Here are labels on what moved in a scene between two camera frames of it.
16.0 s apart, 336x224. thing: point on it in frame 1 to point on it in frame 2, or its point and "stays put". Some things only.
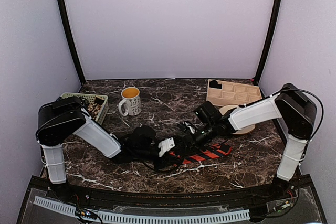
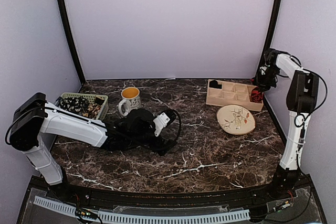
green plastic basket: (95, 105) stays put
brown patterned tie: (94, 109) stays put
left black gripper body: (158, 165) to (139, 140)
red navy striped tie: (212, 151) to (256, 96)
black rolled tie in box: (213, 84) stays put
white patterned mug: (131, 98) stays put
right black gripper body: (198, 141) to (269, 80)
